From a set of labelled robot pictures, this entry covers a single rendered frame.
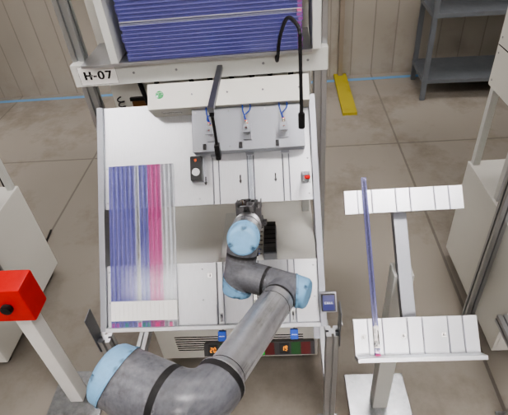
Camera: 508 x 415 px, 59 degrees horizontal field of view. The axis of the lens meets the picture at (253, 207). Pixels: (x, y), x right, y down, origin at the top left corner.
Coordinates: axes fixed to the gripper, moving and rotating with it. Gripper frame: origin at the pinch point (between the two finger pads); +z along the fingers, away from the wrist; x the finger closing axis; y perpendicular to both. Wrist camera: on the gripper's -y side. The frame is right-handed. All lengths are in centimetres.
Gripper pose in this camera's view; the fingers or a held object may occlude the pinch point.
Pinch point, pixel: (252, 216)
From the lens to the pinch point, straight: 138.3
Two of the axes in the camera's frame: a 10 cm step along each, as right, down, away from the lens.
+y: -0.6, -9.8, -1.9
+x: -10.0, 0.5, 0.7
